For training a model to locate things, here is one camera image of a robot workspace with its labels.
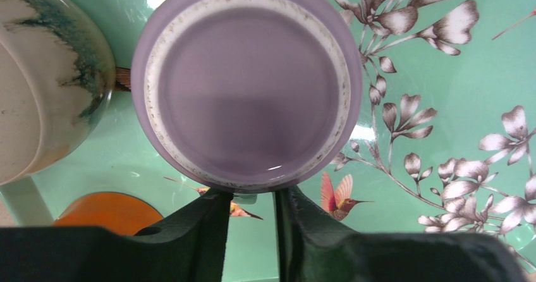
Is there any orange mug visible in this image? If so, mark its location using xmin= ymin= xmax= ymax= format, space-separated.
xmin=53 ymin=192 xmax=163 ymax=236

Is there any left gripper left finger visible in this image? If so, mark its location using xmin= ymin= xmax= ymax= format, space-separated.
xmin=1 ymin=189 xmax=232 ymax=281

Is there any green floral tray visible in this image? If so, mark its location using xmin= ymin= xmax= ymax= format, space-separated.
xmin=1 ymin=0 xmax=535 ymax=272

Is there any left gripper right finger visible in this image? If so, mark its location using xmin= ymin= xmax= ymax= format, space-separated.
xmin=274 ymin=187 xmax=525 ymax=282

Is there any cream mug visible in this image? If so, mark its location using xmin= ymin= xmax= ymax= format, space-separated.
xmin=1 ymin=0 xmax=116 ymax=226

